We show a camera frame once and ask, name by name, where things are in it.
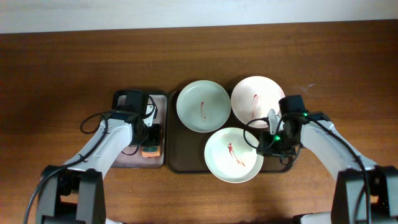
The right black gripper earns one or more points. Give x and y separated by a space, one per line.
267 147

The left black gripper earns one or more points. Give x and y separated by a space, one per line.
155 139

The orange green scrub sponge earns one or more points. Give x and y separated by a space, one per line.
150 151

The pale green plate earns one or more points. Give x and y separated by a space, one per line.
203 106

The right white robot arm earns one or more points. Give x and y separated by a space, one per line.
365 192

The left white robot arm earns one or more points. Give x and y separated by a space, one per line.
74 191

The small tray with soapy water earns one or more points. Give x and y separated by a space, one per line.
131 157

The large brown serving tray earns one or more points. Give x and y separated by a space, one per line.
184 149

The pinkish white plate top right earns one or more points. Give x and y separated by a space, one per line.
254 97

